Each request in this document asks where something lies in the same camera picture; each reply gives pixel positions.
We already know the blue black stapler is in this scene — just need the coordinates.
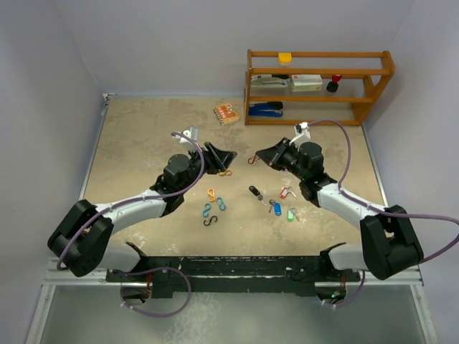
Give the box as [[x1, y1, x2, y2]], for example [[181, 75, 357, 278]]
[[248, 102, 283, 118]]

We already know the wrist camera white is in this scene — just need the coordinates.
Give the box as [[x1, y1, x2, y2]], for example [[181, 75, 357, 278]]
[[290, 122, 311, 148], [179, 127, 198, 152]]

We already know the orange spiral notebook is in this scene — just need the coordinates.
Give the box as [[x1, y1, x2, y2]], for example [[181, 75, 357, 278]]
[[213, 103, 240, 125]]

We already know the silver key with dark-blue tag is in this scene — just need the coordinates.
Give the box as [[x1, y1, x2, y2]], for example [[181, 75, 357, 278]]
[[268, 199, 282, 216]]

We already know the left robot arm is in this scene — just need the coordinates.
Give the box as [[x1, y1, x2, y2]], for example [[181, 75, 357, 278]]
[[47, 142, 237, 281]]

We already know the purple cable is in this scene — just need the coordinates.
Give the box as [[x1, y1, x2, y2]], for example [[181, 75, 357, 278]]
[[306, 119, 459, 309], [56, 131, 206, 318]]

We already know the white red box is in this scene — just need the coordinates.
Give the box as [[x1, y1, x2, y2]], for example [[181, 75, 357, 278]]
[[290, 75, 323, 92]]

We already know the red black stamp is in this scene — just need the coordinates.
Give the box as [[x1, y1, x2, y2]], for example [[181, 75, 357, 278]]
[[326, 75, 342, 93]]

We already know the wooden shelf rack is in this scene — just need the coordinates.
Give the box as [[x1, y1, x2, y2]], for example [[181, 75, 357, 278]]
[[244, 50, 396, 125]]

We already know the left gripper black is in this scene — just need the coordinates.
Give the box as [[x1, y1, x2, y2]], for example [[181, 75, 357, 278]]
[[179, 142, 235, 194]]

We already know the yellow box on shelf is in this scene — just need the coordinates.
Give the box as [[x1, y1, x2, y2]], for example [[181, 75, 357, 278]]
[[278, 52, 293, 67]]

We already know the white stapler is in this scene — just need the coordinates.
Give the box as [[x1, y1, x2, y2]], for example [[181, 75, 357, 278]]
[[250, 74, 290, 88]]

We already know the silver key with green tag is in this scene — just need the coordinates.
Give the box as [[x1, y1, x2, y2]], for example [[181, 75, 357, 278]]
[[287, 208, 299, 222]]

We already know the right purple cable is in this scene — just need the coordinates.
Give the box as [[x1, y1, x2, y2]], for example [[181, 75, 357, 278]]
[[306, 119, 459, 309]]

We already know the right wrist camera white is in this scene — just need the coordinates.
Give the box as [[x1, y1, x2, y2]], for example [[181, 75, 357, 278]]
[[290, 122, 311, 148]]

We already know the teal S carabiner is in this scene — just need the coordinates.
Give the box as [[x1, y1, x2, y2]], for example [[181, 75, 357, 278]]
[[202, 203, 212, 218]]

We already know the black base frame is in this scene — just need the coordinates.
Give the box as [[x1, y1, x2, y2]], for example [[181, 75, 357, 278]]
[[106, 251, 361, 299]]

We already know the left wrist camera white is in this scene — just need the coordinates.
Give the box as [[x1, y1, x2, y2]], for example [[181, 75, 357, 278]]
[[179, 127, 198, 152]]

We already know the red S carabiner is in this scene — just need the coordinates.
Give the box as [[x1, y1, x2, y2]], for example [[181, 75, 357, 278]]
[[247, 155, 260, 165]]

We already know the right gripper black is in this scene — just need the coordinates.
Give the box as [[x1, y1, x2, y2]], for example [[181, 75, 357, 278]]
[[256, 138, 307, 181]]

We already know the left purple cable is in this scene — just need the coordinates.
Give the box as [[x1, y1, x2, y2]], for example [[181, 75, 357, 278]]
[[56, 131, 206, 318]]

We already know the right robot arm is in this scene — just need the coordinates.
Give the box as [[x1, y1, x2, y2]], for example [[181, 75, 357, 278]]
[[256, 138, 424, 280]]

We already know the black S carabiner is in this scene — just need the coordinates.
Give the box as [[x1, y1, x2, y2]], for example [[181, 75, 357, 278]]
[[203, 215, 218, 226]]

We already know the silver key with black tag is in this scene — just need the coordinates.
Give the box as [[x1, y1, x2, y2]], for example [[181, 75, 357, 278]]
[[249, 186, 267, 206]]

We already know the silver key with red tag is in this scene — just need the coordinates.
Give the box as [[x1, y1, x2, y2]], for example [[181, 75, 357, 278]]
[[279, 186, 297, 199]]

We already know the orange S carabiner near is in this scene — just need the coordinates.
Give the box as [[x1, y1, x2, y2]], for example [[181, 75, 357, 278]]
[[207, 188, 217, 202]]

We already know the light-blue S carabiner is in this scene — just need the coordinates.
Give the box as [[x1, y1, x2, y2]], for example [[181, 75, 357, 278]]
[[216, 197, 227, 211]]

